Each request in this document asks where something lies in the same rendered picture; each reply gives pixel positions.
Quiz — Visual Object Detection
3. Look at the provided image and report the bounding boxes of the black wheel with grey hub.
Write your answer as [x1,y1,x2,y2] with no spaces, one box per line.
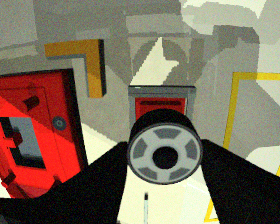
[126,108,204,186]

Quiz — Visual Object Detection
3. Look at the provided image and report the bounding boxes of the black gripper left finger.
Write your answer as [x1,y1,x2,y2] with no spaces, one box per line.
[0,142,127,224]

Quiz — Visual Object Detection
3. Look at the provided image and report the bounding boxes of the yellow tape outline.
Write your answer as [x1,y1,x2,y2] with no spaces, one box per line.
[204,72,280,222]

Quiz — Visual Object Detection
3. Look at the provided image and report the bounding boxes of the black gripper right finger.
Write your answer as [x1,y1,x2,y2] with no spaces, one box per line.
[200,139,280,224]

